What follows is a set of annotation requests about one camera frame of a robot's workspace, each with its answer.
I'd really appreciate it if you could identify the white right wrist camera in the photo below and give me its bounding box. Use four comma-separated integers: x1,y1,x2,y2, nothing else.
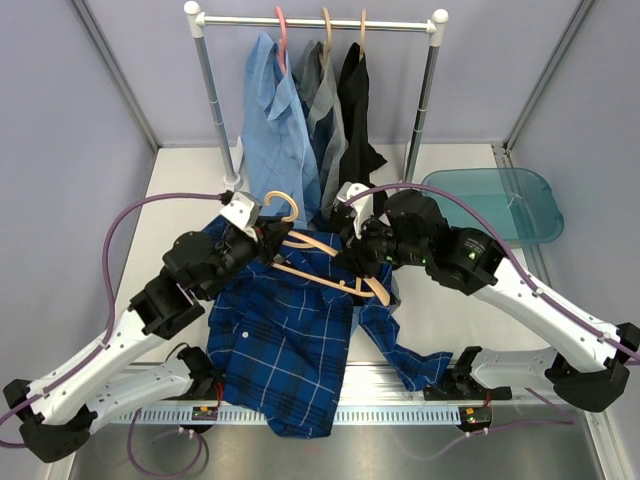
330,182,374,240

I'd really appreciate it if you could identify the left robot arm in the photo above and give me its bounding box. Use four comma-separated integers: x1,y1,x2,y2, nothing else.
3,217,293,463

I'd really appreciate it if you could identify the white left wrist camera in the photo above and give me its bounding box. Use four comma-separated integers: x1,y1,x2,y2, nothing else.
220,191,262,241

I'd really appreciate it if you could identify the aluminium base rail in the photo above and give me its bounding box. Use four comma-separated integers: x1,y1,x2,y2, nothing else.
108,363,573,406

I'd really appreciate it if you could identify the teal transparent plastic tray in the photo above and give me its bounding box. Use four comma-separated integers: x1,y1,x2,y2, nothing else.
423,168,564,248

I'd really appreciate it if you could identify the grey shirt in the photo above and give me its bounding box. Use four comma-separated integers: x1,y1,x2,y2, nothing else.
293,40,348,218

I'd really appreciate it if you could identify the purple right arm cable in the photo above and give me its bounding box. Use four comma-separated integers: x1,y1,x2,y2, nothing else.
344,183,640,461

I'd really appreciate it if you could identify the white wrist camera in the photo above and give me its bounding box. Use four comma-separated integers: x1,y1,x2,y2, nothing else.
330,182,374,240
220,191,262,241

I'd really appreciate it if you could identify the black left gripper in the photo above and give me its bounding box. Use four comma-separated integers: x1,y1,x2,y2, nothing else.
199,216,293,300

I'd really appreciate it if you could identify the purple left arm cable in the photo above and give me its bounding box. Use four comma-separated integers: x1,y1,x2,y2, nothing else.
0,192,236,476

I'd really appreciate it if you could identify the black shirt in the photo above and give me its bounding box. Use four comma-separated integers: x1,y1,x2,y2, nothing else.
337,42,387,186

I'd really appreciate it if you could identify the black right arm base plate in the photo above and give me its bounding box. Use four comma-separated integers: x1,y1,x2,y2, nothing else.
423,368,513,401

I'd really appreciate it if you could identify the beige hanger of plaid shirt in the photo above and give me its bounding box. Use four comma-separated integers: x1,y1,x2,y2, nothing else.
264,190,391,306

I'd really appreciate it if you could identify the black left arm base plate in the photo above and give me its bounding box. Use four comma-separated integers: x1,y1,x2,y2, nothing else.
169,369,226,401

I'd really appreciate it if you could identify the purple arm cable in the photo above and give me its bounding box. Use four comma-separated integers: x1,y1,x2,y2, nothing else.
0,192,236,476
344,183,640,461

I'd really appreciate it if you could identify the light blue slotted cable duct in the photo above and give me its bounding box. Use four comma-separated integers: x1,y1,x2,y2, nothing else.
136,404,462,426

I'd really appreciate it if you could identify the blue plaid shirt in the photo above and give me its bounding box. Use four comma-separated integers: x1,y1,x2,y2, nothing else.
202,214,454,440

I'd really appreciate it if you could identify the pink plastic hanger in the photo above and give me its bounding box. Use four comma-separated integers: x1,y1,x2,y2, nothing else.
274,6,288,76

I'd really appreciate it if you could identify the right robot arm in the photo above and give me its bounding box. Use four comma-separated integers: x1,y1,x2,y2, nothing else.
331,183,639,413

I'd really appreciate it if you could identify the light blue shirt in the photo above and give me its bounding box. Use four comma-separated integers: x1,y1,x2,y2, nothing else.
241,33,321,228

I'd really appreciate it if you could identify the beige hanger with black shirt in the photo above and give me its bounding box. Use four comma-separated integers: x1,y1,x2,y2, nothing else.
359,8,367,61

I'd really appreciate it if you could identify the white and chrome clothes rack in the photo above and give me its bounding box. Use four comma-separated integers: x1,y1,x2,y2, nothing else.
183,1,449,189

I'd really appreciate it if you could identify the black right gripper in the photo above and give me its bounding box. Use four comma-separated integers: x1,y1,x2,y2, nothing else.
331,210,430,278

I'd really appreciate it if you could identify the beige hanger with grey shirt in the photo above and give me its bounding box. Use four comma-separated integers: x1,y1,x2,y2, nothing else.
320,7,333,69

